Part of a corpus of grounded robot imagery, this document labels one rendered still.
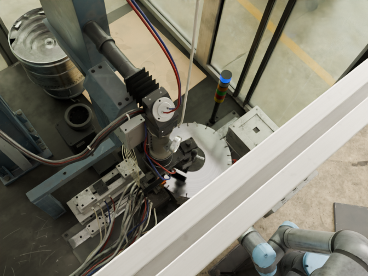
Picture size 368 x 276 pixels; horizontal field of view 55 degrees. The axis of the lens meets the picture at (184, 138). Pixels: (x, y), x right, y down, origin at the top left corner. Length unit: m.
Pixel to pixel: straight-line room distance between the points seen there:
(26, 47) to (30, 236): 0.80
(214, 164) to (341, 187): 1.42
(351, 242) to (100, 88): 0.78
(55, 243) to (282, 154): 1.40
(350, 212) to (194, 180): 1.47
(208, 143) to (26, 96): 0.96
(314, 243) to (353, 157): 1.67
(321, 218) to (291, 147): 2.28
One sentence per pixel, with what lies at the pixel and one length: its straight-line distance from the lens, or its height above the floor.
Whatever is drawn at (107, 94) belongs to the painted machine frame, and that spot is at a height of 1.52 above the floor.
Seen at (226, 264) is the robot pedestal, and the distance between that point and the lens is 2.34.
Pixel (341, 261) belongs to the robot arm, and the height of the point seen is 1.37.
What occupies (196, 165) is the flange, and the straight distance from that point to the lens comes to 1.44.
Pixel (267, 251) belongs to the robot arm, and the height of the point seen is 1.10.
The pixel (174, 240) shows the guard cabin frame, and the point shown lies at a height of 2.05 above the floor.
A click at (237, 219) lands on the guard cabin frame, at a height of 2.05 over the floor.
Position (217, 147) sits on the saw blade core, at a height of 0.95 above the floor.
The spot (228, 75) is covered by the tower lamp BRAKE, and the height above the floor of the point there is 1.16.
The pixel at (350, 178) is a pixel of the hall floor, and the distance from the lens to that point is 2.77.
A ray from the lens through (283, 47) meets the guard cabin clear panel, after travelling 1.42.
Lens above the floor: 2.31
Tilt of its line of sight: 66 degrees down
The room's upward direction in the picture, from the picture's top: 9 degrees clockwise
